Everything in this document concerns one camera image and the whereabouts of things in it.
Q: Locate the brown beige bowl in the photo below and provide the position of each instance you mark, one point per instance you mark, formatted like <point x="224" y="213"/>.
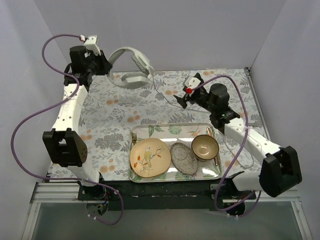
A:
<point x="205" y="147"/>

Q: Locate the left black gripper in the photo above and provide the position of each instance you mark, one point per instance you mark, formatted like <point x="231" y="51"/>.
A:
<point x="100" y="64"/>

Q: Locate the floral white serving tray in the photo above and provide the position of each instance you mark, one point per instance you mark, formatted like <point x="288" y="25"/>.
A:
<point x="177" y="133"/>

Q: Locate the aluminium frame rail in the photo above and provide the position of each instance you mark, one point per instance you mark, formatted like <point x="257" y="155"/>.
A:
<point x="63" y="192"/>

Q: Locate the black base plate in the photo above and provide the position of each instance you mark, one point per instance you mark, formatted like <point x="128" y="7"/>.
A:
<point x="162" y="195"/>

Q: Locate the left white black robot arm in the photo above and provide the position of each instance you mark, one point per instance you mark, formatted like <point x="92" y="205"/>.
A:
<point x="63" y="143"/>

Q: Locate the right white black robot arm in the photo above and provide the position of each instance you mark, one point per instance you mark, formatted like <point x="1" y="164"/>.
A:
<point x="280" y="167"/>

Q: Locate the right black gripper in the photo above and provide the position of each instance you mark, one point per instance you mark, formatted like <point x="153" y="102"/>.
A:
<point x="189" y="97"/>

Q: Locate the floral patterned table mat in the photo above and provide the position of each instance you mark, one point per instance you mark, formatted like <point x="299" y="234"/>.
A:
<point x="109" y="113"/>

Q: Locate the beige bird plate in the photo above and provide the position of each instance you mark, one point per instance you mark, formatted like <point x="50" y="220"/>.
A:
<point x="150" y="157"/>

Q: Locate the speckled oval dish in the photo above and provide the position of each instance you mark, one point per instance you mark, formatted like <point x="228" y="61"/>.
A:
<point x="183" y="158"/>

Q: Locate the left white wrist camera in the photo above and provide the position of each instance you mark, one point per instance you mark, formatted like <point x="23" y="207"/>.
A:
<point x="91" y="43"/>

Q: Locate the gold fork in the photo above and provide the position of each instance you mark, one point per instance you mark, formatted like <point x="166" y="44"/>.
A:
<point x="134" y="138"/>

